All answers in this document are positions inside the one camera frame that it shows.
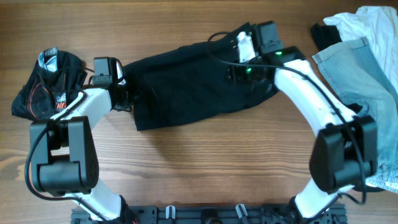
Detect black garment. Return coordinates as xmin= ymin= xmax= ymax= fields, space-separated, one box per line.
xmin=124 ymin=22 xmax=278 ymax=131

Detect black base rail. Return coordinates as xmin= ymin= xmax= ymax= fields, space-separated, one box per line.
xmin=70 ymin=204 xmax=348 ymax=224

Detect light blue denim jeans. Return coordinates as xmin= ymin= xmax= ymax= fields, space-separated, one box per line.
xmin=312 ymin=37 xmax=397 ymax=193

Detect folded black orange-print shirt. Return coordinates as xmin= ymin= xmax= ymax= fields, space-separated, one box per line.
xmin=11 ymin=47 xmax=87 ymax=121

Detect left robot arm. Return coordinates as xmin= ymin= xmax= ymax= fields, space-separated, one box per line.
xmin=24 ymin=57 xmax=139 ymax=223

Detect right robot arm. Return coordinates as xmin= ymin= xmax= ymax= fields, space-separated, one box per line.
xmin=229 ymin=21 xmax=377 ymax=223

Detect black cloth under pile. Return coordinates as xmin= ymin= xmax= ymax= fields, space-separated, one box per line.
xmin=310 ymin=24 xmax=342 ymax=51

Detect right black cable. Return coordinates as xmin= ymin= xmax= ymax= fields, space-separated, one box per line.
xmin=206 ymin=30 xmax=368 ymax=206

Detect white shirt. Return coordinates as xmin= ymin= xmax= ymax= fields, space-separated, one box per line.
xmin=323 ymin=6 xmax=397 ymax=88

